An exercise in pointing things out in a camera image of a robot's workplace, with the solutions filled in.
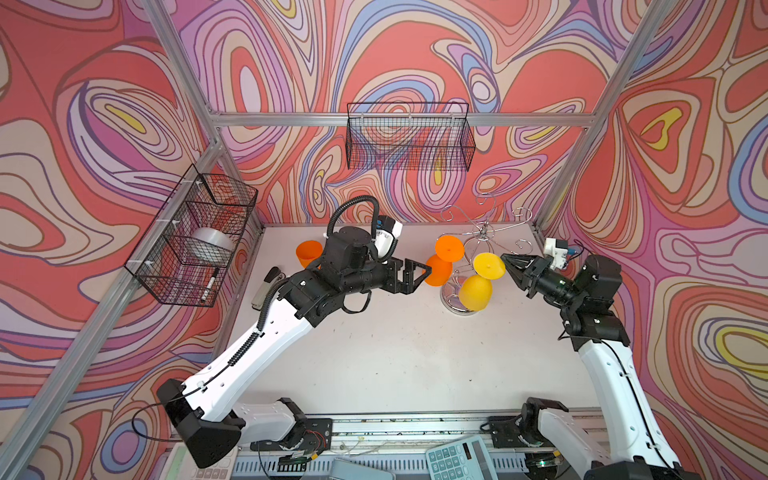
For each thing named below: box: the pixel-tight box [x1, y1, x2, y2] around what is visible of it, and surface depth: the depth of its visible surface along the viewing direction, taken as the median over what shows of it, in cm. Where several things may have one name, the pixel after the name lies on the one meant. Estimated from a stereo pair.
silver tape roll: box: [186, 227, 234, 266], surface depth 74 cm
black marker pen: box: [201, 267, 220, 302], surface depth 74 cm
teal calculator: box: [425, 435, 499, 480], surface depth 70 cm
